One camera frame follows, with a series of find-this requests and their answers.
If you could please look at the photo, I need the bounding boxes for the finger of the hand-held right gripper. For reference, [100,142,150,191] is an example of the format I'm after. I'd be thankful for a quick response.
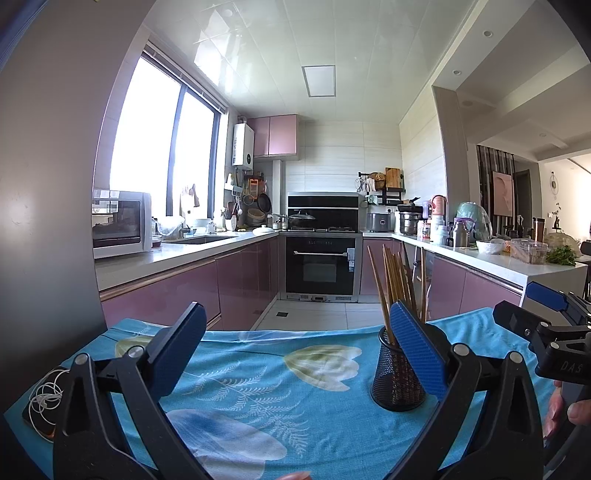
[525,281,591,319]
[492,301,591,352]

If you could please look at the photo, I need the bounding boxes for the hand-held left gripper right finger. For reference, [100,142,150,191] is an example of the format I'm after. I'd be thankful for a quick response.
[389,301,544,480]

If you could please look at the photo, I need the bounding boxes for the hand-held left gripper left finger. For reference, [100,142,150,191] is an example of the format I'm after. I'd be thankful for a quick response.
[53,302,207,480]

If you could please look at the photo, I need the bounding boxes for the black mesh utensil holder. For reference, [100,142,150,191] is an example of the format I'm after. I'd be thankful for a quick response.
[370,323,426,412]

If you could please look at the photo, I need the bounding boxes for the bunch of wooden chopsticks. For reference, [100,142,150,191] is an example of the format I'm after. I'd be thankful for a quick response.
[367,242,428,347]

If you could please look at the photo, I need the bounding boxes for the person's right hand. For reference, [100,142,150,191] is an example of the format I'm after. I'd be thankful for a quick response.
[542,381,591,439]

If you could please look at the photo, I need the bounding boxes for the green leafy vegetables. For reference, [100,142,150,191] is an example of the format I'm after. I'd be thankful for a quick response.
[545,246,577,266]

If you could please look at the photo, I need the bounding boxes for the clear plastic food container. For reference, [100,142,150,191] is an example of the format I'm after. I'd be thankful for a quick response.
[510,237,549,265]

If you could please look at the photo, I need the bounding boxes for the pink base cabinets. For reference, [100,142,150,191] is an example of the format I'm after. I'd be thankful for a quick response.
[99,235,282,330]
[360,235,525,321]

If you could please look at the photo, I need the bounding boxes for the blue floral tablecloth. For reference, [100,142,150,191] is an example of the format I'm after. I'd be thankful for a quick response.
[4,307,559,480]

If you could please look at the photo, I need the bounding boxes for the pale green plastic bag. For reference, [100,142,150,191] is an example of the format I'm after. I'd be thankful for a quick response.
[456,202,490,241]

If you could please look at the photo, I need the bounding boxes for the kitchen sink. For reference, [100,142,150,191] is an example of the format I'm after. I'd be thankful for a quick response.
[178,234,236,244]

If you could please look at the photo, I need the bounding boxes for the stainless steel pot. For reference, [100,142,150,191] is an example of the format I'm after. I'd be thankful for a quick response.
[398,208,423,236]

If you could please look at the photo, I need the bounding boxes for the black built-in oven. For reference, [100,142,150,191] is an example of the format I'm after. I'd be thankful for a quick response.
[281,232,363,303]

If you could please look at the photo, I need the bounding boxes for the silver rice cooker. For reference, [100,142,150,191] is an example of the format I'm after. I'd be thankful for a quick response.
[367,211,397,233]

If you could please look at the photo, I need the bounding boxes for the pink kettle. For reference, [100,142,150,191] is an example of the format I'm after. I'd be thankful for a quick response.
[429,194,448,227]

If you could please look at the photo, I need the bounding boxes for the white microwave oven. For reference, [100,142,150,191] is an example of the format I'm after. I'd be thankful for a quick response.
[92,191,153,259]

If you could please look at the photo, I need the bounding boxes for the striped dark curtain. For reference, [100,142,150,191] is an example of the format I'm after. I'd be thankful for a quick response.
[477,145,515,227]

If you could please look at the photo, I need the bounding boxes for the black range hood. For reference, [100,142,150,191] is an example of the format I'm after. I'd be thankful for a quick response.
[287,191,363,230]

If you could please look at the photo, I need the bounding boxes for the black wok with lid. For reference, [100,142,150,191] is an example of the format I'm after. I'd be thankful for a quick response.
[274,210,317,230]

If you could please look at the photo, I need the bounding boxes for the large kitchen window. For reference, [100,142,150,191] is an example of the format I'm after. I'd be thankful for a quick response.
[108,44,228,220]

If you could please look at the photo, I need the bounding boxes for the square ceiling light panel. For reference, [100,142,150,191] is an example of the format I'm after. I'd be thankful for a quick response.
[302,65,336,97]

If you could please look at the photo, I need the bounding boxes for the framed wall painting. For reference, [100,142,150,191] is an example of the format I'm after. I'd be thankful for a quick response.
[492,171,514,217]

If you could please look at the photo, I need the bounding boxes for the black wall rack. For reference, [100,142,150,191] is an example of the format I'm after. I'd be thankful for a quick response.
[358,167,406,206]

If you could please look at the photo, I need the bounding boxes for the white wall water heater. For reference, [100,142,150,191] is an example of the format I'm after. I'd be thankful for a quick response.
[232,123,256,167]

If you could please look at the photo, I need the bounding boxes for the pink wall cabinet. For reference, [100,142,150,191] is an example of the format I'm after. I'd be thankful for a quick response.
[247,114,300,160]

